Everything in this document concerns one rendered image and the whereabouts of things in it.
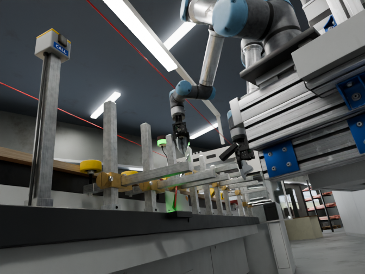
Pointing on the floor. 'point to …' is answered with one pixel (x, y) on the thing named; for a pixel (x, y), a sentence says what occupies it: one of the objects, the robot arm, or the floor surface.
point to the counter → (303, 228)
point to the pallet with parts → (329, 225)
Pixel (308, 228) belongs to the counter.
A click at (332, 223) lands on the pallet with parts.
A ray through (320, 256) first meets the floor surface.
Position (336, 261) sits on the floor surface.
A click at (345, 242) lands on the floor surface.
